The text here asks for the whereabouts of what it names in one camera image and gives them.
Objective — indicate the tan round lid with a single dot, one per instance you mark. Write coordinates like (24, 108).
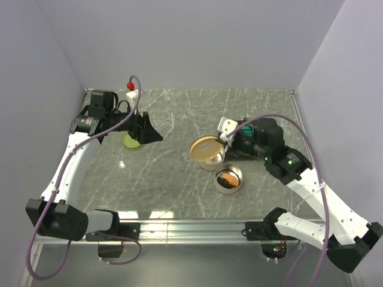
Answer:
(205, 148)

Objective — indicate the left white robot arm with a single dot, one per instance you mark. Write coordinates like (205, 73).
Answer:
(55, 214)

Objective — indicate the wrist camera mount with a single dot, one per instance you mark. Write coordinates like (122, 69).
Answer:
(226, 128)
(133, 96)

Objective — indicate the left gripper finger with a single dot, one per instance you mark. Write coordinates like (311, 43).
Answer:
(146, 118)
(148, 134)

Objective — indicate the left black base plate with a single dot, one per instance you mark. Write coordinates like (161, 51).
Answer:
(129, 230)

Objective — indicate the orange salmon piece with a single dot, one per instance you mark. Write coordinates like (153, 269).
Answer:
(232, 180)

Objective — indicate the steel lunch tin front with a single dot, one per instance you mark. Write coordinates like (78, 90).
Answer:
(231, 169)

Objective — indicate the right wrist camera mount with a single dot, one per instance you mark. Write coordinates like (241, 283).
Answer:
(226, 128)

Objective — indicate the dark brown sausage piece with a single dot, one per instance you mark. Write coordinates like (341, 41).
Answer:
(224, 183)

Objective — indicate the steel lunch tin near tray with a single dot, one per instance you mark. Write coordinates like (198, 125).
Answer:
(213, 167)

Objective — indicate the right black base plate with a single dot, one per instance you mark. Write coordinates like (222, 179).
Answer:
(256, 231)

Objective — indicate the black teal square tray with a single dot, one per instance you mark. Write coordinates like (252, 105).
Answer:
(243, 130)

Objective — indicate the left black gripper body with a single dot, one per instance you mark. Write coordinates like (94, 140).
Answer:
(132, 126)

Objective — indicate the green round lid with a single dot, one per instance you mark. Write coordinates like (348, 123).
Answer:
(129, 143)

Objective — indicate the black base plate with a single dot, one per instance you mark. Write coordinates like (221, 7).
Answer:
(256, 231)
(129, 230)

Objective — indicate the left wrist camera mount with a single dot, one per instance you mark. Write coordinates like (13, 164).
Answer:
(133, 96)

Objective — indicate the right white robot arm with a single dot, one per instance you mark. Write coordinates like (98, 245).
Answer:
(345, 236)

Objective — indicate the white egg piece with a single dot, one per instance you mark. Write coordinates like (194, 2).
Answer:
(214, 160)

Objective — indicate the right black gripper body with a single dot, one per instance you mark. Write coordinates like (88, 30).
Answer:
(246, 145)

